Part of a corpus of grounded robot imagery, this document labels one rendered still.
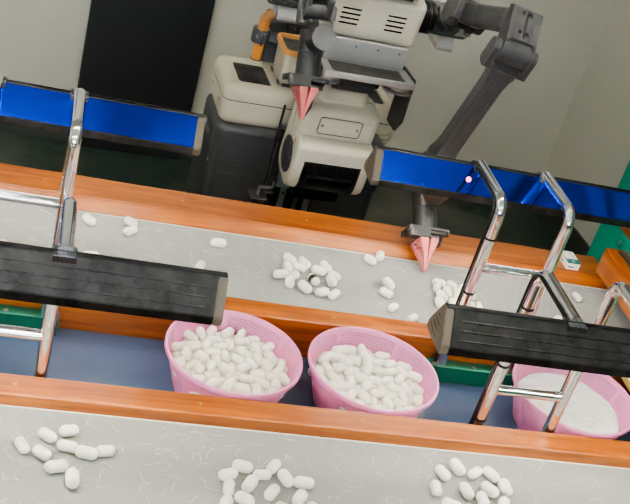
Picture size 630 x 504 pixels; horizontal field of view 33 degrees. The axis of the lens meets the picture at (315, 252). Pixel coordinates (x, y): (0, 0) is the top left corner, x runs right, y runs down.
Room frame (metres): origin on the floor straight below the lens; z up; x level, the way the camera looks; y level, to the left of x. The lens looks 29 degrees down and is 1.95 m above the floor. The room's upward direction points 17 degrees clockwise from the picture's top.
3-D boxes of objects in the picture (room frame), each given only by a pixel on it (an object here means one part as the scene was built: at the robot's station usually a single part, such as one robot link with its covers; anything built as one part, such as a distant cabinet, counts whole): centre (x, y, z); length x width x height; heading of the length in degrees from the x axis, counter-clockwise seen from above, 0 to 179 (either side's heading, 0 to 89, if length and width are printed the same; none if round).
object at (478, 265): (2.01, -0.37, 0.90); 0.20 x 0.19 x 0.45; 107
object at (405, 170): (2.09, -0.35, 1.08); 0.62 x 0.08 x 0.07; 107
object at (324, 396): (1.75, -0.18, 0.72); 0.27 x 0.27 x 0.10
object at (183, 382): (1.66, 0.09, 0.72); 0.27 x 0.27 x 0.10
